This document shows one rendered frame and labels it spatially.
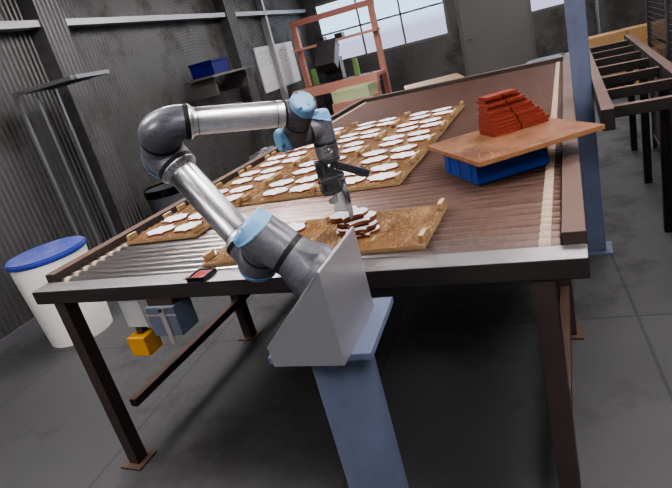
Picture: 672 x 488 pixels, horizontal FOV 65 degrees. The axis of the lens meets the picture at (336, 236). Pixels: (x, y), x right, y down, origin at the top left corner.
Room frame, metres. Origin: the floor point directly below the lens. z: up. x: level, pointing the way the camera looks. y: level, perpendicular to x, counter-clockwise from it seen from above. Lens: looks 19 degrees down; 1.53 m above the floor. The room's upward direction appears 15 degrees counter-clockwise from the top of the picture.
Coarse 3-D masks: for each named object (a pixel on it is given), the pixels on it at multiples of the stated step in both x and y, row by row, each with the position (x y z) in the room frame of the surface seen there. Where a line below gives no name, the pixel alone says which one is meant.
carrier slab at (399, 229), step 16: (416, 208) 1.80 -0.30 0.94; (432, 208) 1.75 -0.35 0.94; (384, 224) 1.72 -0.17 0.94; (400, 224) 1.68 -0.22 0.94; (416, 224) 1.64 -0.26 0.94; (432, 224) 1.60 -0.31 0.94; (320, 240) 1.73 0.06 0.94; (336, 240) 1.69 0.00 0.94; (368, 240) 1.61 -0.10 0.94; (384, 240) 1.57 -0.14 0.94; (400, 240) 1.53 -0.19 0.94; (416, 240) 1.50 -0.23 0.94
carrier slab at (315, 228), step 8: (312, 224) 1.93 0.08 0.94; (320, 224) 1.91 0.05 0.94; (328, 224) 1.88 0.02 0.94; (304, 232) 1.86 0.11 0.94; (312, 232) 1.84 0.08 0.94; (320, 232) 1.81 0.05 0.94; (224, 248) 1.92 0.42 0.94; (216, 256) 1.85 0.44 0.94; (224, 256) 1.83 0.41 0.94; (208, 264) 1.80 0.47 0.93; (216, 264) 1.79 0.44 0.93; (224, 264) 1.77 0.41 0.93; (232, 264) 1.76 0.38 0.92
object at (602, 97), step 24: (600, 48) 4.45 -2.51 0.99; (624, 48) 4.01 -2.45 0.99; (648, 48) 3.49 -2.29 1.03; (600, 72) 3.36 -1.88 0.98; (648, 72) 2.89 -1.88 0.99; (600, 96) 2.42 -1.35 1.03; (624, 96) 2.58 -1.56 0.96; (600, 120) 2.26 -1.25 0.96; (648, 120) 3.74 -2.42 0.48; (648, 144) 3.74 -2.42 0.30; (648, 168) 3.75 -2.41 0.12
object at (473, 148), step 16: (528, 128) 2.11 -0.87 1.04; (544, 128) 2.04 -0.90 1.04; (560, 128) 1.97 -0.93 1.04; (576, 128) 1.91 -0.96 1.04; (592, 128) 1.86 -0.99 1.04; (432, 144) 2.28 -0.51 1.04; (448, 144) 2.20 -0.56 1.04; (464, 144) 2.12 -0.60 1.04; (480, 144) 2.05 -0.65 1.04; (496, 144) 1.98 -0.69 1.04; (512, 144) 1.92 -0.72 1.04; (528, 144) 1.86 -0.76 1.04; (544, 144) 1.83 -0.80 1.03; (464, 160) 1.92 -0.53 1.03; (480, 160) 1.82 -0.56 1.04; (496, 160) 1.80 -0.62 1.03
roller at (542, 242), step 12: (540, 240) 1.30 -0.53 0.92; (552, 240) 1.29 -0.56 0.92; (384, 252) 1.51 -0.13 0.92; (396, 252) 1.49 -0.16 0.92; (408, 252) 1.47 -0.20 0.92; (420, 252) 1.45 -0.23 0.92; (432, 252) 1.43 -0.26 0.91; (444, 252) 1.41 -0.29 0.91; (456, 252) 1.39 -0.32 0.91; (72, 276) 2.14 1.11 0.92; (84, 276) 2.10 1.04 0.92; (96, 276) 2.06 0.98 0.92; (108, 276) 2.03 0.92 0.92; (120, 276) 2.00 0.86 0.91; (132, 276) 1.96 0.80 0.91
